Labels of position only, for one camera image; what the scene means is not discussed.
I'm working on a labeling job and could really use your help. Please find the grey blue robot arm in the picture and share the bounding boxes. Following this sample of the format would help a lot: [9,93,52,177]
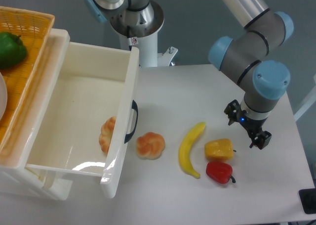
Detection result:
[84,0,294,149]

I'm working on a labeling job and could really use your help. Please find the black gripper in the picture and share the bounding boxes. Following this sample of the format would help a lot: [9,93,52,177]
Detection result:
[224,99,272,150]

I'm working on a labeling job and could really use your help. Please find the white drawer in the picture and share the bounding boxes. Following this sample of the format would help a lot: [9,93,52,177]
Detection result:
[27,43,139,198]

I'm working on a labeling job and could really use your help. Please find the white plate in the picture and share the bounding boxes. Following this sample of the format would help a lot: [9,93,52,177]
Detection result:
[0,74,7,119]

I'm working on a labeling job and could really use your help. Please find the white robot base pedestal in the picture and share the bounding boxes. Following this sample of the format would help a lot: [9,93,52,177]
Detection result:
[110,0,178,67]

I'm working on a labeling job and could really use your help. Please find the orange woven basket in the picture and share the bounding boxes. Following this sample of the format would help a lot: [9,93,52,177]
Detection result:
[0,6,55,148]

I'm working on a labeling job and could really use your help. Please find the yellow bell pepper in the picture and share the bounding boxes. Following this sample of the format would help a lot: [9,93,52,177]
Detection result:
[204,138,235,162]

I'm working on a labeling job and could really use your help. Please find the green bell pepper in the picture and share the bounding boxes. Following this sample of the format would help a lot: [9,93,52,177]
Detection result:
[0,32,27,69]

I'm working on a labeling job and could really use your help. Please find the white drawer cabinet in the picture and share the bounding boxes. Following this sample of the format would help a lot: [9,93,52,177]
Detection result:
[0,29,72,200]

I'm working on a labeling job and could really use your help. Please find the black device at edge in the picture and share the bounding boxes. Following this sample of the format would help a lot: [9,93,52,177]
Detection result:
[299,188,316,214]

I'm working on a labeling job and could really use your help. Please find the bread roll inside drawer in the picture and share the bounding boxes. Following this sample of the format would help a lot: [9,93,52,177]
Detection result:
[99,116,117,155]

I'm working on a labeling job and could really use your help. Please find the black top drawer handle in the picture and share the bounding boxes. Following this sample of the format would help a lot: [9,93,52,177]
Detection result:
[124,100,139,143]

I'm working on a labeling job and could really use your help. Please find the bread roll on table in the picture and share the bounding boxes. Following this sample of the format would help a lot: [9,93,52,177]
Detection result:
[136,132,165,160]

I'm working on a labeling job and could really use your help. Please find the white frame at right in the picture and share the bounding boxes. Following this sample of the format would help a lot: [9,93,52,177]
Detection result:
[294,75,316,122]

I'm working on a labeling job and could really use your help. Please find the red bell pepper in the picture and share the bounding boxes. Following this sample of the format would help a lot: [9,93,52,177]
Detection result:
[206,161,236,184]

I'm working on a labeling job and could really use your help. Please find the yellow banana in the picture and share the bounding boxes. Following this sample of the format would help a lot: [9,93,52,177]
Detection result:
[178,122,206,179]

